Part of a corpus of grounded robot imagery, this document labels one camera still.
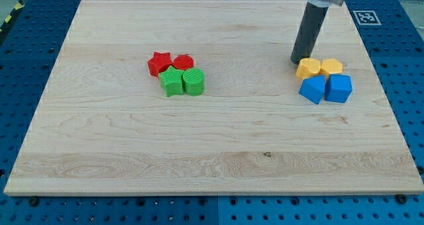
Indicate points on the green star block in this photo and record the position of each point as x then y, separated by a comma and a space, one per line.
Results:
171, 81

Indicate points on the red star block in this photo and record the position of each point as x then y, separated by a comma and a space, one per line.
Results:
159, 62

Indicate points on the black bolt right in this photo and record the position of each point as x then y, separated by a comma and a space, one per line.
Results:
401, 199

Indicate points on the black bolt left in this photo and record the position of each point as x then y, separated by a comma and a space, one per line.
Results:
33, 201

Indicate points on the red cylinder block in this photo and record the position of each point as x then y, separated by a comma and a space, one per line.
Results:
183, 62

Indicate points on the green cylinder block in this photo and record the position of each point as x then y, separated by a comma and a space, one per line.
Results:
193, 80

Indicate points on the blue cube block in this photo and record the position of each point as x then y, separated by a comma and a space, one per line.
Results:
338, 88

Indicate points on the blue triangular block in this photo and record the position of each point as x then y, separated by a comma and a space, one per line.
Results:
313, 88

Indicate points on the black bolt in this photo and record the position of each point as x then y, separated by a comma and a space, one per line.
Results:
33, 201
401, 199

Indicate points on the yellow hexagon block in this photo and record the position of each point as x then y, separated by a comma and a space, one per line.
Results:
331, 66

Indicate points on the yellow heart block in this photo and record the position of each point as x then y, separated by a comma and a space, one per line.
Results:
308, 67

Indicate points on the light wooden board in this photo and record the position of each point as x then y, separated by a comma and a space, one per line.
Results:
105, 127

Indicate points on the white fiducial marker tag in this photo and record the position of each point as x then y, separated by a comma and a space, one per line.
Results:
367, 18

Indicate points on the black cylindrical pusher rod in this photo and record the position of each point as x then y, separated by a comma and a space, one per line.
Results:
308, 32

